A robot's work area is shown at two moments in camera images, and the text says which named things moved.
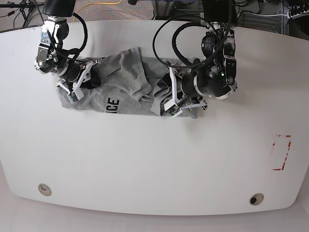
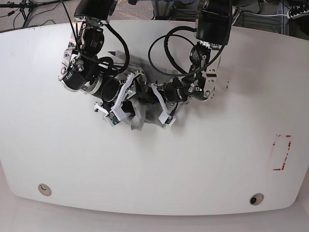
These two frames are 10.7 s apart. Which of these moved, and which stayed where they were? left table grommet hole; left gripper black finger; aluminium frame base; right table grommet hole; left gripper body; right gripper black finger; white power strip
Moved: left gripper body; right gripper black finger; left gripper black finger
Stayed: white power strip; left table grommet hole; right table grommet hole; aluminium frame base
